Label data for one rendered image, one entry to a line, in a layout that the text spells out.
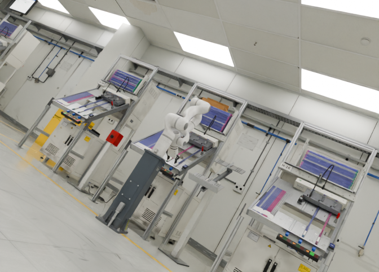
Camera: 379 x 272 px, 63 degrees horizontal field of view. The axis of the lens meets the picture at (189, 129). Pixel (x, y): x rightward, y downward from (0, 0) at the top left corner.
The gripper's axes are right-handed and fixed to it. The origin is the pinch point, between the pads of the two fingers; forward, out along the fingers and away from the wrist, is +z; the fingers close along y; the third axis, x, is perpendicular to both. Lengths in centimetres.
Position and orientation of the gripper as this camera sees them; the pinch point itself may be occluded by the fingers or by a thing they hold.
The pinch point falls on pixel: (171, 160)
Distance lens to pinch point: 307.7
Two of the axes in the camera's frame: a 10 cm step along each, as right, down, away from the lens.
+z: -1.5, 8.8, 4.6
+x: 5.8, -3.0, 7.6
